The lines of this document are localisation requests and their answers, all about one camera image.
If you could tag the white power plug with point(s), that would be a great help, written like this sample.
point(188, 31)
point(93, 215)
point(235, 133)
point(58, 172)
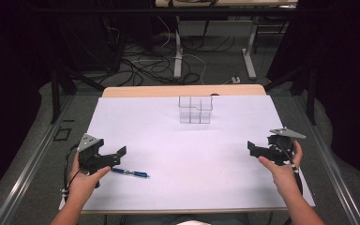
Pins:
point(236, 80)

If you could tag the black metal stand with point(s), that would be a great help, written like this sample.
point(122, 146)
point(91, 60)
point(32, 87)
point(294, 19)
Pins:
point(311, 93)
point(55, 93)

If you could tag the white desk leg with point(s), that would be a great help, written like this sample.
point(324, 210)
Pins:
point(177, 53)
point(249, 59)

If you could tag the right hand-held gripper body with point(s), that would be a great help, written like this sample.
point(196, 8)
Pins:
point(281, 150)

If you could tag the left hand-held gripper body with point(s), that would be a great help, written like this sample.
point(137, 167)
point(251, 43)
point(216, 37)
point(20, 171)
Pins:
point(89, 156)

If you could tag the person's left hand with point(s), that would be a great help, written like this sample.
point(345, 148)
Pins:
point(81, 184)

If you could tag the white table sheet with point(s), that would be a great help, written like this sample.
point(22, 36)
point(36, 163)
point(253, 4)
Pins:
point(184, 156)

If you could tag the clear plastic box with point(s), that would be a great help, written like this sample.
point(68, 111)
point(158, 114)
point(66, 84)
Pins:
point(195, 109)

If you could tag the aluminium floor rail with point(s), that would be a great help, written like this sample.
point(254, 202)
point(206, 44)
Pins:
point(331, 168)
point(31, 165)

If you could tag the wooden table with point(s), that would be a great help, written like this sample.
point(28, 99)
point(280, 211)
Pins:
point(181, 90)

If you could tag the blue pen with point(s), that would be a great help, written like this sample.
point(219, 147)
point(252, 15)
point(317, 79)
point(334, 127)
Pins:
point(131, 172)

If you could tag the person's dark clothing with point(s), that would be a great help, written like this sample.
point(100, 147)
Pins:
point(156, 220)

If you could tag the wooden background desk top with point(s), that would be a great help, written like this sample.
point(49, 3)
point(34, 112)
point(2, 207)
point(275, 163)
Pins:
point(231, 2)

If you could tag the person's right hand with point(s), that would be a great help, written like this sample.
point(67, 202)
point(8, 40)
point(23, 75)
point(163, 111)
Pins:
point(286, 178)

